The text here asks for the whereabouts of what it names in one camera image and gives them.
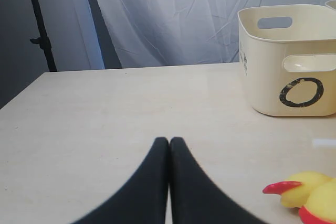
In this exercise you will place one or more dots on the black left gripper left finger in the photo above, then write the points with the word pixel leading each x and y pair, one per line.
pixel 143 198

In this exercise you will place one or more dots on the yellow rubber chicken with face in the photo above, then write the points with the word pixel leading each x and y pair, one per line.
pixel 312 193

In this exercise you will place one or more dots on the white backdrop curtain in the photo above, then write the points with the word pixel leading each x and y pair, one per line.
pixel 110 34

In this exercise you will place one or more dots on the black light stand pole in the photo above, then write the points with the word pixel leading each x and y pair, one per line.
pixel 43 40

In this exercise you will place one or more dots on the cream bin marked X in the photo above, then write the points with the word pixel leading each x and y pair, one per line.
pixel 331 4

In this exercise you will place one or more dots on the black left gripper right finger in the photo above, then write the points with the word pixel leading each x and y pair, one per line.
pixel 194 197

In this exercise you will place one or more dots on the cream bin marked O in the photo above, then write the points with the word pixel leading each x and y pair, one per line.
pixel 287 58

